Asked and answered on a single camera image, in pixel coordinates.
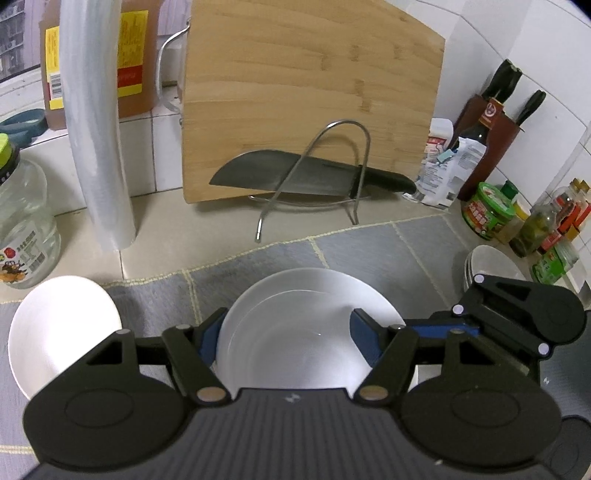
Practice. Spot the white seasoning packet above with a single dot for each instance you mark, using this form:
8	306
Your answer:
434	184

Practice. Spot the grey blue checked cloth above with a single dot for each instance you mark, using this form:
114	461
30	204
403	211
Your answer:
286	258

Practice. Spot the green cap bottle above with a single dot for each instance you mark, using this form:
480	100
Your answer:
509	188

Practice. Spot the clear plastic packet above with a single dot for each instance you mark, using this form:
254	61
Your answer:
468	157

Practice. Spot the bamboo cutting board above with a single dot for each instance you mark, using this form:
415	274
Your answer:
300	92

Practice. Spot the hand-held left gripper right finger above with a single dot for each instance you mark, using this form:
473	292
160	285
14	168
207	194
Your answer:
364	337

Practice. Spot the yellow lid spice bottle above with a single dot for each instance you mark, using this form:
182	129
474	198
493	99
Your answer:
517	221

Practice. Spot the window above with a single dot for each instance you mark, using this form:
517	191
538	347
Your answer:
14	37

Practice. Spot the teal scissors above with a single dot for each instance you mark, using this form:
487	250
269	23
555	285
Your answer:
27	121

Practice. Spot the red label bottle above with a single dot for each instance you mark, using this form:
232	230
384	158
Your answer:
570	212

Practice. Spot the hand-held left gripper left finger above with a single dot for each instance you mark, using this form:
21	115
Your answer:
207	339

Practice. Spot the green label bottle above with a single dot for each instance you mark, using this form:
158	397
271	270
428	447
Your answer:
551	265

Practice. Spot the cooking oil bottle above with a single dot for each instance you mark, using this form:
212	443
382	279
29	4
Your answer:
136	55

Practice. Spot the dark soy sauce bottle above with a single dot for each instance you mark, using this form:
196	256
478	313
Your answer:
475	136

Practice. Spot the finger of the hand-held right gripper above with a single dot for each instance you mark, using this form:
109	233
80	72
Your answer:
443	331

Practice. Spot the glass jar green lid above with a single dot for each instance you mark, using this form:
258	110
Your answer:
23	221

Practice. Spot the tall plastic wrap roll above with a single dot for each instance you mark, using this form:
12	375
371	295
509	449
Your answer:
97	138

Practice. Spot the brown knife block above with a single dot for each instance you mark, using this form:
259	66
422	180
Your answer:
498	134

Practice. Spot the white red label pouch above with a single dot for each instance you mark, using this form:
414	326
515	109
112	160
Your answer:
438	134

